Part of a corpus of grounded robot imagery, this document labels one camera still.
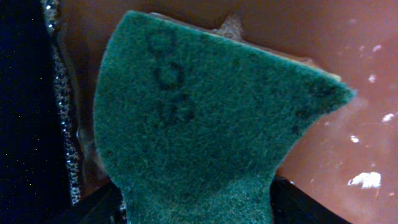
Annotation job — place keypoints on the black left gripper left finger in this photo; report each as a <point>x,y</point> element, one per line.
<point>101,207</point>

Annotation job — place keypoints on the green yellow sponge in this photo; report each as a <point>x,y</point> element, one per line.
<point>192,126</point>

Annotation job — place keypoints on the rectangular black water tray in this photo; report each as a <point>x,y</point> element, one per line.
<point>51,55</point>

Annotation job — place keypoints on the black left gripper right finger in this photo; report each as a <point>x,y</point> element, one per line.
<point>290,205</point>

